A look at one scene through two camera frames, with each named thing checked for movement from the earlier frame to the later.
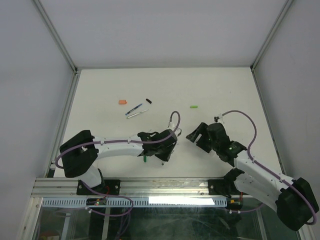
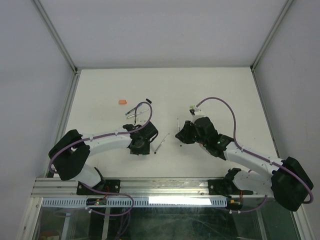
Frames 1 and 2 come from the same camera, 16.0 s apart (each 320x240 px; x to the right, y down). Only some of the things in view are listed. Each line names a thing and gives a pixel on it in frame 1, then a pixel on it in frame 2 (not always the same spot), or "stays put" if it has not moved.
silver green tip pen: [136, 113] stays put
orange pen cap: [122, 102] stays put
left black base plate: [107, 186] stays put
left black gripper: [166, 157] → [135, 151]
